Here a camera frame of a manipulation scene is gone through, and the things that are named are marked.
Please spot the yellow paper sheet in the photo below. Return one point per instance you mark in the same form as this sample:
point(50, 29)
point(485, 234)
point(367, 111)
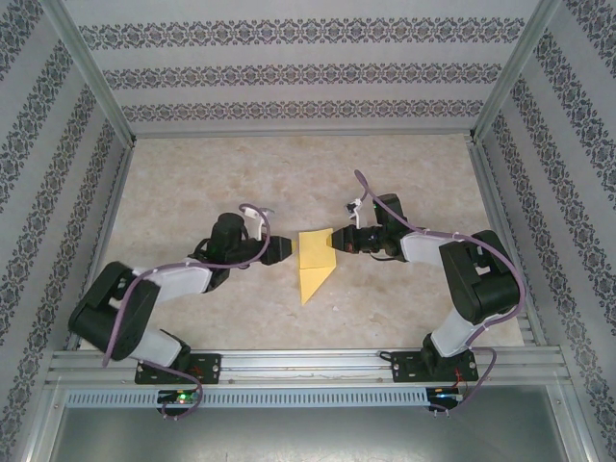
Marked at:
point(315, 250)

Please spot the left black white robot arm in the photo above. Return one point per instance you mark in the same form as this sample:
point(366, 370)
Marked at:
point(183, 284)

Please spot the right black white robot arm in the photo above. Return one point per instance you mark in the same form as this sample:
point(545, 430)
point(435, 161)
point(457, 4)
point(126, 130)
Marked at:
point(423, 245)

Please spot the grey sheet metal panel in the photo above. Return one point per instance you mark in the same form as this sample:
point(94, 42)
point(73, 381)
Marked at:
point(308, 438)

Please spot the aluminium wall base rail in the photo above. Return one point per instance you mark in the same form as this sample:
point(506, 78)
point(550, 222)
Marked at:
point(303, 132)

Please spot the long aluminium mounting rail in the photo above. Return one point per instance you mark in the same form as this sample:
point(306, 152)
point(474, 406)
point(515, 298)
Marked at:
point(298, 366)

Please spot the aluminium side rail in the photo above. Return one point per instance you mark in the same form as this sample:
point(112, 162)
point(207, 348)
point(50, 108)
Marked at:
point(503, 240)
point(105, 240)

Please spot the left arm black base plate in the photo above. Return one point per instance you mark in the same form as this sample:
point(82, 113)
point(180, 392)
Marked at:
point(212, 368)

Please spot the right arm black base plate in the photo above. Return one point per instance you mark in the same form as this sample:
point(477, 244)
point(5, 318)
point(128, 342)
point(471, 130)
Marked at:
point(404, 368)

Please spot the aluminium frame post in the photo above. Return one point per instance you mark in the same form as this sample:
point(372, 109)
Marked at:
point(92, 72)
point(512, 72)

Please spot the aluminium lower frame beam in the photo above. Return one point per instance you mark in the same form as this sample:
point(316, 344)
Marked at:
point(41, 423)
point(584, 423)

